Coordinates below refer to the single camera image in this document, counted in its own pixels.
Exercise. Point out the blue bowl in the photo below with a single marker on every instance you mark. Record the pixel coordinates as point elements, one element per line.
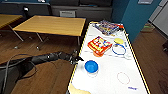
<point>91,66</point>

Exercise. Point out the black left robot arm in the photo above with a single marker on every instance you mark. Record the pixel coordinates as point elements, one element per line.
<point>36,60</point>

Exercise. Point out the yellow white-topped gaming table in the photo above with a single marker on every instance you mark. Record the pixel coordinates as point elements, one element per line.
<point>106,75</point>

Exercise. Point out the orange plastic toy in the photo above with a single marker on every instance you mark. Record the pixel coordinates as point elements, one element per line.
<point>99,45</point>

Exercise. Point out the yellow low table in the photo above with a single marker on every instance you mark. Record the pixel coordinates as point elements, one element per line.
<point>50,26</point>
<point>6,20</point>

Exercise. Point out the white sofa cushion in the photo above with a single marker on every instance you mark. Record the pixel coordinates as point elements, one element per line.
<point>67,14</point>

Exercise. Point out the colourful game box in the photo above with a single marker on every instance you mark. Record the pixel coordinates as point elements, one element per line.
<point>107,27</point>

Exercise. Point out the dark grey sofa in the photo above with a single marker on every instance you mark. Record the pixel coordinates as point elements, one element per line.
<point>23,9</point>
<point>86,8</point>

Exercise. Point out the cardboard box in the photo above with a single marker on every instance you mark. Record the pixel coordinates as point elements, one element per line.
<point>147,27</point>

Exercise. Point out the yellow framed wall poster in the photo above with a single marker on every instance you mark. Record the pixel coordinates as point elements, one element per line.
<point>145,1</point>

